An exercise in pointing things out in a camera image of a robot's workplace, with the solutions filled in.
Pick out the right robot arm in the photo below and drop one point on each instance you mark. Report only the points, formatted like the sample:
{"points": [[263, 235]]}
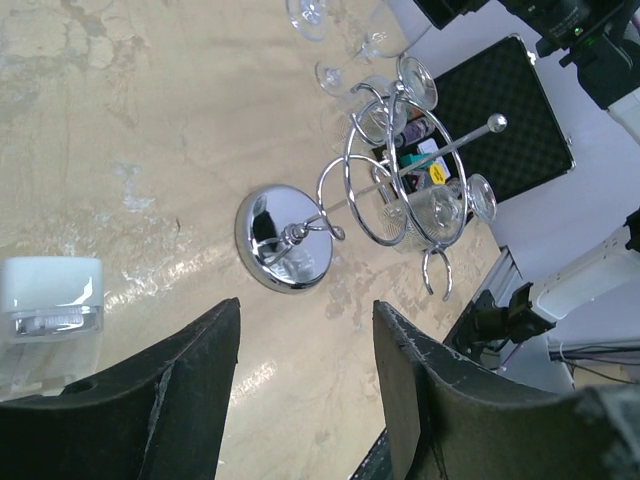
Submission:
{"points": [[553, 224]]}

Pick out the clear wine glass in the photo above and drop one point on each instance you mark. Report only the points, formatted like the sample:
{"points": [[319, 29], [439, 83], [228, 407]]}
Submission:
{"points": [[370, 30], [309, 17]]}

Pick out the yellow round dealer button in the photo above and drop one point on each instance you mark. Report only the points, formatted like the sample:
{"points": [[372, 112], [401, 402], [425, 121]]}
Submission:
{"points": [[437, 174]]}

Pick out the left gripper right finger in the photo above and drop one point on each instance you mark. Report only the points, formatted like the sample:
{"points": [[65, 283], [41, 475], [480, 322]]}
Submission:
{"points": [[447, 417]]}

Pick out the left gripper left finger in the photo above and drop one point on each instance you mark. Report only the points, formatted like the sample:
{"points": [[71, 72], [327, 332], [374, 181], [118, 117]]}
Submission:
{"points": [[159, 414]]}

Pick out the white charging stand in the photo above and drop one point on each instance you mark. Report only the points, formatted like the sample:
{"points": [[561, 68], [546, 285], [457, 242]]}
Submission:
{"points": [[52, 317]]}

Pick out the chrome wine glass rack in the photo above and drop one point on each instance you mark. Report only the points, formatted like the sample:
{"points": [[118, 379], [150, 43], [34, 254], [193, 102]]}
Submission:
{"points": [[285, 238]]}

